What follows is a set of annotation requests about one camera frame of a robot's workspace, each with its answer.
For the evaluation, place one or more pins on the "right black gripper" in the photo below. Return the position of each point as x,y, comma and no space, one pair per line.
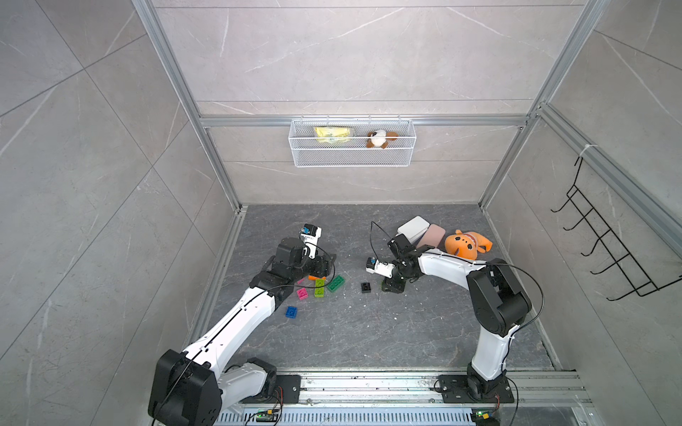
392,286

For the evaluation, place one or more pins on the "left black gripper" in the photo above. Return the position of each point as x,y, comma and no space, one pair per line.
321,265

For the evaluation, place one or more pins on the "dark green lego brick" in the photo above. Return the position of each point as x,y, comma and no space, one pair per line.
336,283

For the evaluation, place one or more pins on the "lime green long brick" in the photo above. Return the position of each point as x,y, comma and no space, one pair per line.
319,288

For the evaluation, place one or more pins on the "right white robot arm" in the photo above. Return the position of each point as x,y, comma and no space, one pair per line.
500,303

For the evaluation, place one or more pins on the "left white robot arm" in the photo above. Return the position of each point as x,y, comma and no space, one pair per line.
193,386

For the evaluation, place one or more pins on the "blue lego brick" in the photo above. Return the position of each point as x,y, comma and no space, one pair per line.
291,312

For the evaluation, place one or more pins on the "white rectangular box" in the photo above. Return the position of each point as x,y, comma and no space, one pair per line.
414,229

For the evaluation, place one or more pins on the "pink rectangular box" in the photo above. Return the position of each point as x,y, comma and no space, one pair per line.
432,237

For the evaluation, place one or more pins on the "orange plush toy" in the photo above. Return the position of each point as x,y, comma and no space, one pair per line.
467,245

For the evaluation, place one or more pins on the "yellow packet in basket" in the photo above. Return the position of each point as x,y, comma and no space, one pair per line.
333,135

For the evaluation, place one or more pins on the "brown white plush toy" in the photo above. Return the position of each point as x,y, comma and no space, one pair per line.
380,139

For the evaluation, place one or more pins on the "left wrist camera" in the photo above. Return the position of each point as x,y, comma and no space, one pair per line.
310,235

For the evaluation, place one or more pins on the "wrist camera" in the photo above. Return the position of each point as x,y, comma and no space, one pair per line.
375,266
310,235

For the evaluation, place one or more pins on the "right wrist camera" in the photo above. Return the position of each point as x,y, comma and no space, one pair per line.
375,266

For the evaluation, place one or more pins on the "white wire basket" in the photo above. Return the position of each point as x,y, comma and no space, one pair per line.
308,153

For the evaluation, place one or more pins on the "aluminium mounting rail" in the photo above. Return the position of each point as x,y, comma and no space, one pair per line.
430,387

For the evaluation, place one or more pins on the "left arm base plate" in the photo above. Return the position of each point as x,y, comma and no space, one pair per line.
277,388

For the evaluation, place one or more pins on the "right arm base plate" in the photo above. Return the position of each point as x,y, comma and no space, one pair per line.
461,389

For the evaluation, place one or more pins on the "black wall hook rack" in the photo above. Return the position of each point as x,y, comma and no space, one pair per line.
619,257

